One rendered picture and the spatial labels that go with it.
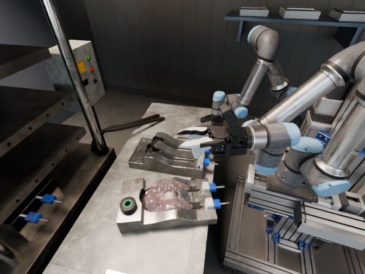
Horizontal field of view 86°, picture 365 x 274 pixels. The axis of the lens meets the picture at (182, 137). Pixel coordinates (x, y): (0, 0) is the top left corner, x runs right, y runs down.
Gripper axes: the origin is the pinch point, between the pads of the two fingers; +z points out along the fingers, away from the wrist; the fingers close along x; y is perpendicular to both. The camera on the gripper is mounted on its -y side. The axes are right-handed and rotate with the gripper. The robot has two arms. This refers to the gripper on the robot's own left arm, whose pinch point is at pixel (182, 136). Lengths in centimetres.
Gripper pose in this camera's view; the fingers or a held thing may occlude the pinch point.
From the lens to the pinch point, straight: 57.6
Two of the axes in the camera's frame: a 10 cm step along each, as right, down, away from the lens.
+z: -9.9, 0.8, -0.9
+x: -1.1, -5.2, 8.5
